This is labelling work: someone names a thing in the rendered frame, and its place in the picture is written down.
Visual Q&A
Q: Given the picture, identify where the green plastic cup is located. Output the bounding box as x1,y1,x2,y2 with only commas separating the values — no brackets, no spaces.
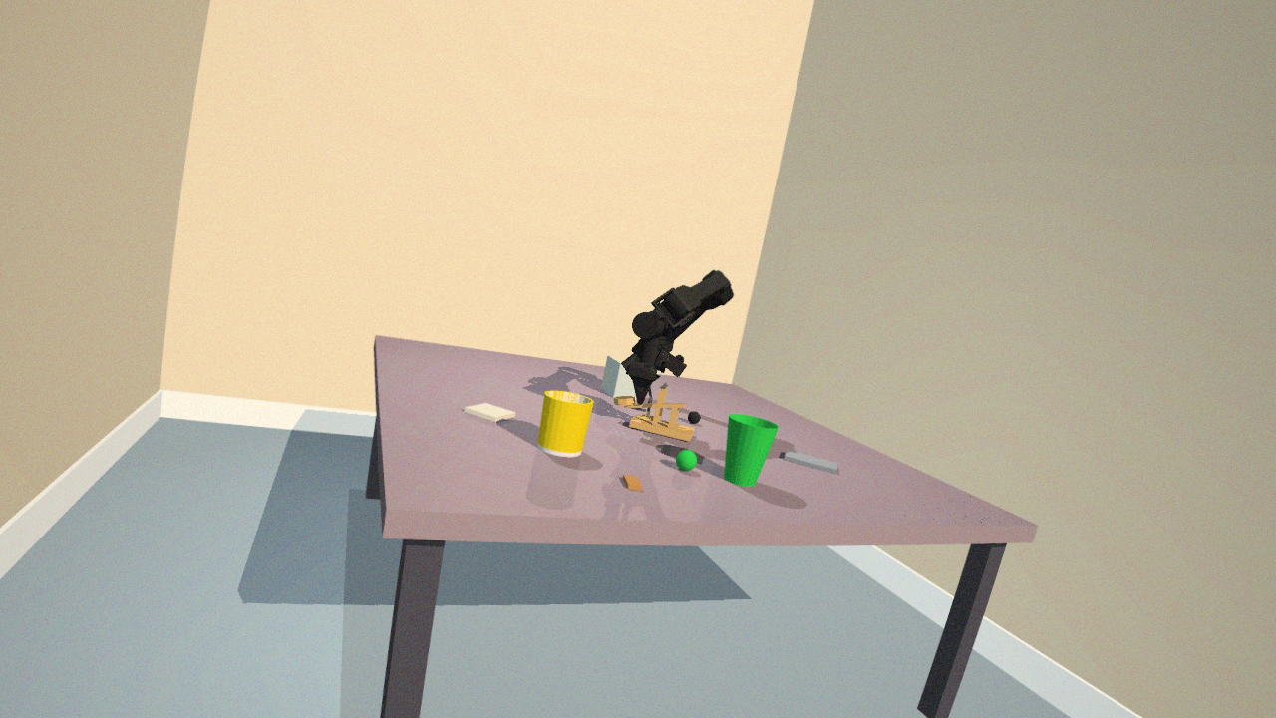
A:
723,414,778,487

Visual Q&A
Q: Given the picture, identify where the yellow cup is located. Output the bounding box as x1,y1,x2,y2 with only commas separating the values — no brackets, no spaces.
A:
538,392,595,457

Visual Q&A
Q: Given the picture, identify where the cream flat rectangular block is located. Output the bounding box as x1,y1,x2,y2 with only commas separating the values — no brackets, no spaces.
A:
464,404,516,422

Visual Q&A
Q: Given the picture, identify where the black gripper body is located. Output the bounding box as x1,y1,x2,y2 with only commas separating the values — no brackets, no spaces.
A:
627,338,666,380

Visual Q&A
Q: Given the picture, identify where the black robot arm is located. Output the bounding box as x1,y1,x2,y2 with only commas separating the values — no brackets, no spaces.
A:
632,269,735,377

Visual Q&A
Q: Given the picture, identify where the green ball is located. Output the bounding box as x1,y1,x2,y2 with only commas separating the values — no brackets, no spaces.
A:
676,450,697,472

